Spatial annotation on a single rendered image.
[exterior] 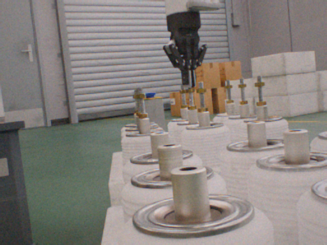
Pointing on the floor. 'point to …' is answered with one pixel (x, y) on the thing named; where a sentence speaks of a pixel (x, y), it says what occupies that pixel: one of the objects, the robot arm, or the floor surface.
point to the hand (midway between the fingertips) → (188, 78)
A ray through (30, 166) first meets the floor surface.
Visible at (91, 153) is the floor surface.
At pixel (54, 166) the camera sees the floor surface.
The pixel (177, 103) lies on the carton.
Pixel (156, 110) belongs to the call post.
